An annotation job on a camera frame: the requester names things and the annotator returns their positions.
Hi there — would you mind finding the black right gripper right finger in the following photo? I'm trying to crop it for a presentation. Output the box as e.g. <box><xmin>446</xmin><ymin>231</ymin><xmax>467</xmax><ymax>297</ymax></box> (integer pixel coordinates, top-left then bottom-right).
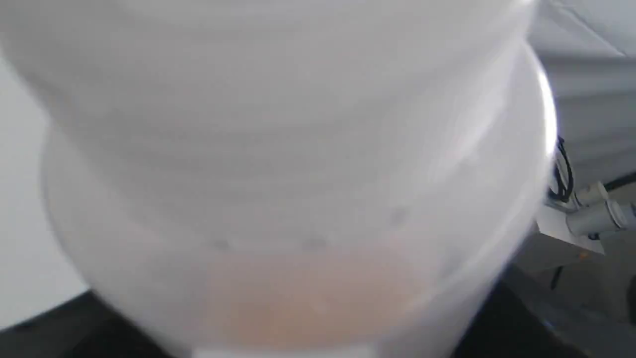
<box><xmin>452</xmin><ymin>279</ymin><xmax>587</xmax><ymax>358</ymax></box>

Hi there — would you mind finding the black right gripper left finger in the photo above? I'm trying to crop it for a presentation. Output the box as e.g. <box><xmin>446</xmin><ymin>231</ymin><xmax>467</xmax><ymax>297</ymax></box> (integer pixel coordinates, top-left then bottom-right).
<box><xmin>0</xmin><ymin>292</ymin><xmax>170</xmax><ymax>358</ymax></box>

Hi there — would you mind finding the plastic wash bottle orange liquid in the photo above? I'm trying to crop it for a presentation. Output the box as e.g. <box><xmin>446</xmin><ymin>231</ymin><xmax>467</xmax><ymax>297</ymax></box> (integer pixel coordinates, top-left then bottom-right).
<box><xmin>1</xmin><ymin>0</ymin><xmax>555</xmax><ymax>358</ymax></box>

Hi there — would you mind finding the grey connector on white bracket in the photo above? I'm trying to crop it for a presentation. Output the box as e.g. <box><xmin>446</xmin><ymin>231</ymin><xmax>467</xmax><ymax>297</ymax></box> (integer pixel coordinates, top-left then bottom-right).
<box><xmin>535</xmin><ymin>182</ymin><xmax>635</xmax><ymax>255</ymax></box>

